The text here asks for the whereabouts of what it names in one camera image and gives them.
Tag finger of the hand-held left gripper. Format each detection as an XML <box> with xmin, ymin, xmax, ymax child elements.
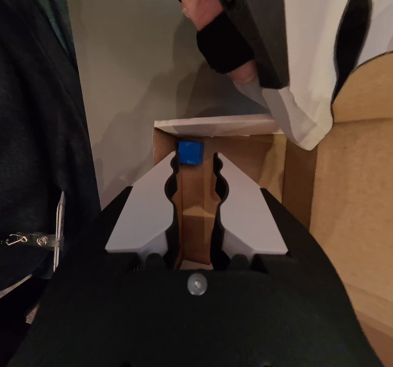
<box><xmin>332</xmin><ymin>0</ymin><xmax>393</xmax><ymax>103</ymax></box>
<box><xmin>235</xmin><ymin>0</ymin><xmax>355</xmax><ymax>151</ymax></box>

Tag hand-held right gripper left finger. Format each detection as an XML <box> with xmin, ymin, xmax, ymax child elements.
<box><xmin>105</xmin><ymin>150</ymin><xmax>182</xmax><ymax>269</ymax></box>

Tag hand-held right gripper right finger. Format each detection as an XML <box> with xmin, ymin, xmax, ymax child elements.
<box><xmin>211</xmin><ymin>152</ymin><xmax>290</xmax><ymax>270</ymax></box>

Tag blue cube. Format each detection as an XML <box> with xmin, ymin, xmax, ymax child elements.
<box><xmin>177</xmin><ymin>140</ymin><xmax>205</xmax><ymax>166</ymax></box>

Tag white cardboard box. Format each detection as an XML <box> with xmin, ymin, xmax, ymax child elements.
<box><xmin>152</xmin><ymin>52</ymin><xmax>393</xmax><ymax>367</ymax></box>

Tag ID badge with clip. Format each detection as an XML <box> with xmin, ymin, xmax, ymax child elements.
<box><xmin>0</xmin><ymin>190</ymin><xmax>66</xmax><ymax>272</ymax></box>

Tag person's black sweater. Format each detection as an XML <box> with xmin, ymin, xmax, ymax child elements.
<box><xmin>0</xmin><ymin>0</ymin><xmax>103</xmax><ymax>281</ymax></box>

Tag person's teal pants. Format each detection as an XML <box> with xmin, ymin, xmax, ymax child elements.
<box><xmin>23</xmin><ymin>0</ymin><xmax>79</xmax><ymax>70</ymax></box>

